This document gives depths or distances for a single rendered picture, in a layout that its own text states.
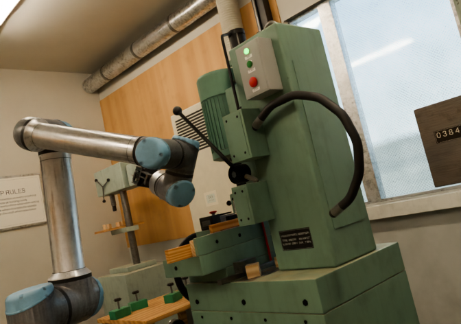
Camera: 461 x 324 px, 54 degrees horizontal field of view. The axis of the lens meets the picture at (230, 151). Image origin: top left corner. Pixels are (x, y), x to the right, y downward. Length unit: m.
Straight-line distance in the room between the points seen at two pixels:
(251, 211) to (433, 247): 1.55
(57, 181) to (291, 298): 0.93
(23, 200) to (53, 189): 2.63
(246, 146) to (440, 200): 1.46
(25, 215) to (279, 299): 3.30
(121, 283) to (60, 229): 2.03
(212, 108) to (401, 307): 0.88
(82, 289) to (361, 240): 0.96
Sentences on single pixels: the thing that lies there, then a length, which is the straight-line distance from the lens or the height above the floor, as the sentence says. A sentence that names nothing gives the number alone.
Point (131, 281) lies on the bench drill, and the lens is 3.67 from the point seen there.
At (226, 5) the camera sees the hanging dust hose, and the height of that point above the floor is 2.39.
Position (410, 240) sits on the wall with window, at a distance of 2.75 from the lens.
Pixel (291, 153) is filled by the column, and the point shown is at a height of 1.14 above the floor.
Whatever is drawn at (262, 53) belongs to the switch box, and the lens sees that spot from 1.32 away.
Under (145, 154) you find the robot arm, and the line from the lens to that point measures 1.30.
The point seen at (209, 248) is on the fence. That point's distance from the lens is 1.44.
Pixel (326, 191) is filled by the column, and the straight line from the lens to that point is 1.31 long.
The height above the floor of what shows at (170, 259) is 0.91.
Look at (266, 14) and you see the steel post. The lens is 3.16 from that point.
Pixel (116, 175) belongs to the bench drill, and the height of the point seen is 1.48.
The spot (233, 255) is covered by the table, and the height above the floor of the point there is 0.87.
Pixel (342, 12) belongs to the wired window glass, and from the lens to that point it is 3.00.
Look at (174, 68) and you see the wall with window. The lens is 3.92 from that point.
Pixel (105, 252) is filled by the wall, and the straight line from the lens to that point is 4.63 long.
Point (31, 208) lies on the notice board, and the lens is 4.37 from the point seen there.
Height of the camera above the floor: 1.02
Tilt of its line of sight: 7 degrees up
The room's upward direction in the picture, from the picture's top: 13 degrees counter-clockwise
